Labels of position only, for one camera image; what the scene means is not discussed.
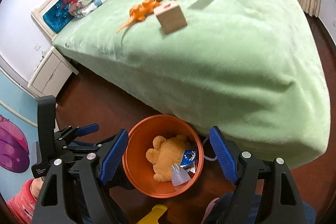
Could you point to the person's hand red sleeve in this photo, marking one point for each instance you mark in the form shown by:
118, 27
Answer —
36, 186

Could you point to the blue milk carton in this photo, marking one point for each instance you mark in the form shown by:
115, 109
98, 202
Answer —
188, 158

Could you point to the floral white pillow lower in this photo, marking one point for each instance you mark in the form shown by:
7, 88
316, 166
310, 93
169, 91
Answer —
82, 12

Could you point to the orange trash bin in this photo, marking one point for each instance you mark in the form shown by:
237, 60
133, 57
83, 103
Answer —
140, 172

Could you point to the green bed cover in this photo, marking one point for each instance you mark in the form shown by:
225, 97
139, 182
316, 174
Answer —
250, 67

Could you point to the wall socket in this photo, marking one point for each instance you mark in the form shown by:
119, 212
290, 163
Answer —
37, 47

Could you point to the tan plush bear in bin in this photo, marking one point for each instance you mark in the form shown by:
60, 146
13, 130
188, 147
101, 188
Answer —
166, 152

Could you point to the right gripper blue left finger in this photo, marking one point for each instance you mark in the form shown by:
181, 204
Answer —
110, 154

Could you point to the orange dinosaur toy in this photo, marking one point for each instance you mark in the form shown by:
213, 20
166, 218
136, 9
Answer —
138, 13

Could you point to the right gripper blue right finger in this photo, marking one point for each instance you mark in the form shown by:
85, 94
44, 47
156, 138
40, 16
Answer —
226, 152

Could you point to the wooden block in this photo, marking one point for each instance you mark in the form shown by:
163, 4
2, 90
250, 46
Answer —
171, 17

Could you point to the white nightstand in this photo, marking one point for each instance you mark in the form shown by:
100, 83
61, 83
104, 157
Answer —
51, 74

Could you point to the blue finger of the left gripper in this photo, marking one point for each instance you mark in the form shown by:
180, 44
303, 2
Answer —
86, 130

